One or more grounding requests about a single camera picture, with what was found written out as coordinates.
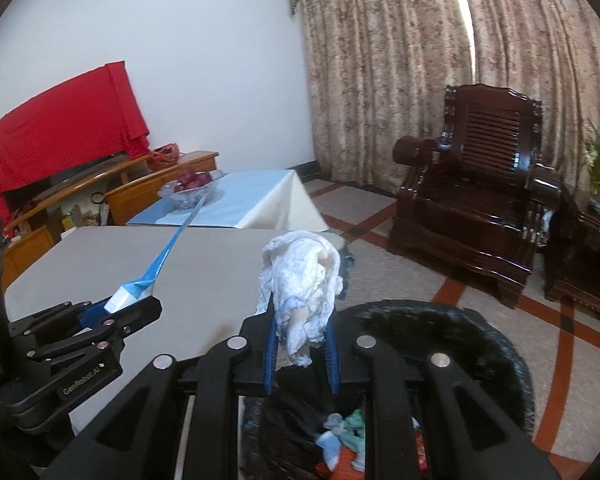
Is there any white tissue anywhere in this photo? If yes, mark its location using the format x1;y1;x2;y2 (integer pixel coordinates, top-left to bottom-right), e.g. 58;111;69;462
255;230;342;367

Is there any glass fruit bowl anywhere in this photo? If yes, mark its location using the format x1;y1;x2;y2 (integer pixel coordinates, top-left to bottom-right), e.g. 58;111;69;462
158;172;228;211

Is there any blue plastic wrapper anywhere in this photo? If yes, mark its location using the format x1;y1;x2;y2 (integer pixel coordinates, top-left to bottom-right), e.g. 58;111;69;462
103;192;206;313

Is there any dark wooden side table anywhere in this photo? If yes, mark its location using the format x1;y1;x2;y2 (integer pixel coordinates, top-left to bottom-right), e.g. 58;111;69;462
544;200;600;351

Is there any light blue tablecloth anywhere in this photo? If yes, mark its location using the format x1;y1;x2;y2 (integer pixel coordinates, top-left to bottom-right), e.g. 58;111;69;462
125;169;328;233

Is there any red plastic bag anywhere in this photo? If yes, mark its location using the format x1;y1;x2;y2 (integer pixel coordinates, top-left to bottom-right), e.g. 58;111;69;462
147;143;181;171

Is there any green cloth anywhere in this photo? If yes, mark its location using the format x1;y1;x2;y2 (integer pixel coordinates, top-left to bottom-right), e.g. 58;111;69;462
340;409;367;471

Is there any black television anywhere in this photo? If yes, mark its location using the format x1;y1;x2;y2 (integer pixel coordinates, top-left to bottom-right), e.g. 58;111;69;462
10;152;131;206

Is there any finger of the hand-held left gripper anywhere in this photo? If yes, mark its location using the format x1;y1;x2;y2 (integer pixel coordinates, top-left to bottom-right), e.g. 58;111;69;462
27;296;162;364
7;300;117;344

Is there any beige patterned curtain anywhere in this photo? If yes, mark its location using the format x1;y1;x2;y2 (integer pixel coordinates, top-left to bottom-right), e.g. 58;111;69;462
285;0;600;191

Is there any dark wooden armchair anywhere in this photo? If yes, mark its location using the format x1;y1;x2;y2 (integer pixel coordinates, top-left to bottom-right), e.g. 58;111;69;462
387;85;563;308

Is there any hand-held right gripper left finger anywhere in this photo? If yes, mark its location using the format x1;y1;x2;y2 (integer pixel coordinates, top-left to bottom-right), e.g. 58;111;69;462
50;305;281;480

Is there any red cloth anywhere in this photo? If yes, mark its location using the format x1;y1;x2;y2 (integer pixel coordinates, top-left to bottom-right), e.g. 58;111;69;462
0;61;150;211

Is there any wooden cabinet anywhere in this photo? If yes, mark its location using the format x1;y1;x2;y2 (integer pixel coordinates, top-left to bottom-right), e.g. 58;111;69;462
0;150;220;291

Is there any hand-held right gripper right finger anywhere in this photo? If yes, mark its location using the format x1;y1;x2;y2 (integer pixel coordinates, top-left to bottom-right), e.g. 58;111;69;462
324;310;563;480

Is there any bin with black bag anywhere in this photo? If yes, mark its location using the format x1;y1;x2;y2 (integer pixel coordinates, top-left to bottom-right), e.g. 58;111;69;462
240;300;535;480

